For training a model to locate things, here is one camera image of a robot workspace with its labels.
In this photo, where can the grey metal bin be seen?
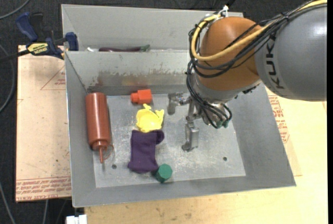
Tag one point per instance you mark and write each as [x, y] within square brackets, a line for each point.
[208, 165]

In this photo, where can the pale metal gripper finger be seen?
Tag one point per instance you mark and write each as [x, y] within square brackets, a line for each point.
[172, 104]
[192, 137]

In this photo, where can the orange-red toy block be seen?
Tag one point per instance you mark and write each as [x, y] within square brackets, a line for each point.
[142, 96]

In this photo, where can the red-brown squeeze bottle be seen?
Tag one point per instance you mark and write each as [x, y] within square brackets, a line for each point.
[97, 119]

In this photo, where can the purple cloth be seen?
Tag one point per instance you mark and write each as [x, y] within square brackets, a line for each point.
[143, 150]

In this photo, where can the green hexagonal block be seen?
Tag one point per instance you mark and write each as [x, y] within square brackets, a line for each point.
[164, 173]

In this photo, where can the yellow plastic toy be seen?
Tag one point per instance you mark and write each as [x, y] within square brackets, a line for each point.
[148, 120]

